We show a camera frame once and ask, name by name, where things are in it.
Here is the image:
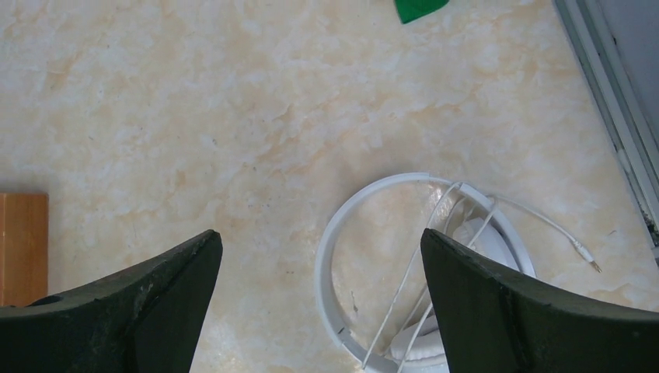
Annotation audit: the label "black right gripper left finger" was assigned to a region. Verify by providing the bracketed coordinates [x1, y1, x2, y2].
[1, 230, 223, 372]

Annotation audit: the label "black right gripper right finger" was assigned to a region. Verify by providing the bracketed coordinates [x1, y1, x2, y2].
[420, 228, 658, 372]

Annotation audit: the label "white headphones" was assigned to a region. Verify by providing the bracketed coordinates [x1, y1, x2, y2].
[314, 173, 596, 372]

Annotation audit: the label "wooden compartment tray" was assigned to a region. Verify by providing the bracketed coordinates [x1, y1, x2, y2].
[1, 193, 49, 306]

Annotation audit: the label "green cloth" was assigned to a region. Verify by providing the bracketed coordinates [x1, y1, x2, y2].
[393, 0, 449, 24]

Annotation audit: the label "grey aluminium frame rail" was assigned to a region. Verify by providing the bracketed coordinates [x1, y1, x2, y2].
[553, 1, 658, 256]

